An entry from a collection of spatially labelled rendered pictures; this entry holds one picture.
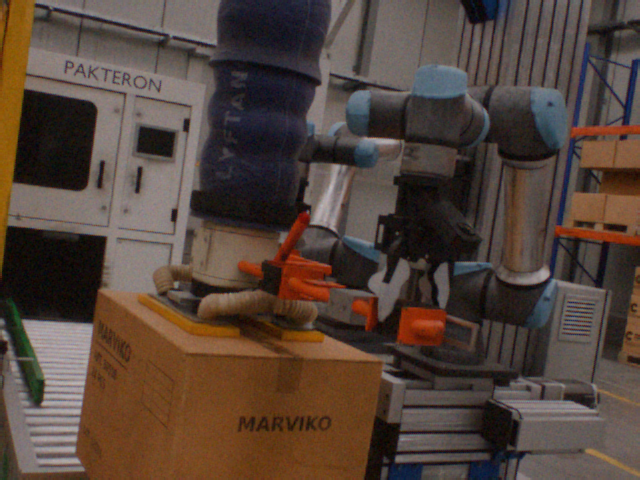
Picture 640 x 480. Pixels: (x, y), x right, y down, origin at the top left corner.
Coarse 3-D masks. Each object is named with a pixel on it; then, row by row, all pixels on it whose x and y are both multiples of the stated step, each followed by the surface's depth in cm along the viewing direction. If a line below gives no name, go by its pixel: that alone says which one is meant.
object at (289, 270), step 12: (264, 264) 133; (276, 264) 135; (288, 264) 137; (300, 264) 138; (264, 276) 134; (276, 276) 129; (288, 276) 128; (300, 276) 129; (312, 276) 131; (324, 276) 133; (264, 288) 131; (276, 288) 128; (288, 288) 128; (300, 300) 130
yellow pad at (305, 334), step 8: (272, 312) 162; (248, 320) 156; (256, 320) 153; (272, 320) 151; (280, 320) 153; (264, 328) 150; (272, 328) 147; (280, 328) 146; (288, 328) 147; (296, 328) 148; (304, 328) 149; (312, 328) 150; (280, 336) 144; (288, 336) 144; (296, 336) 145; (304, 336) 146; (312, 336) 147; (320, 336) 148
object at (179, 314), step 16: (176, 288) 156; (144, 304) 158; (160, 304) 151; (176, 304) 151; (192, 304) 144; (176, 320) 140; (192, 320) 137; (208, 320) 138; (224, 320) 141; (224, 336) 137
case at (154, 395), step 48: (96, 336) 167; (144, 336) 139; (192, 336) 133; (240, 336) 140; (96, 384) 163; (144, 384) 136; (192, 384) 120; (240, 384) 125; (288, 384) 130; (336, 384) 135; (96, 432) 159; (144, 432) 133; (192, 432) 121; (240, 432) 126; (288, 432) 131; (336, 432) 136
